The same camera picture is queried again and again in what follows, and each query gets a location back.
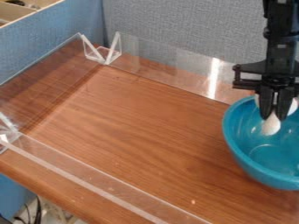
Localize white plush mushroom toy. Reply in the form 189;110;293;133
262;98;299;136

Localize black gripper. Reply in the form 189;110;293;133
233;37;299;121

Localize wooden shelf box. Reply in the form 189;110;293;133
0;0;66;29

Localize clear acrylic corner bracket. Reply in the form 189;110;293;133
79;32;123;65

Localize black floor cables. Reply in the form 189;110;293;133
0;195;45;224

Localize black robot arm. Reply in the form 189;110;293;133
233;0;299;121

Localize clear acrylic barrier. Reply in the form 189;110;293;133
111;32;256;104
0;33;86;86
0;112;211;224

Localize clear acrylic back barrier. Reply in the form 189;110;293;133
111;32;256;104

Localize blue plastic bowl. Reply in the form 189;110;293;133
222;96;299;191

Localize clear acrylic front barrier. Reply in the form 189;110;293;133
0;112;211;224

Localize clear acrylic left barrier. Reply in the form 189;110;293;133
0;33;86;86

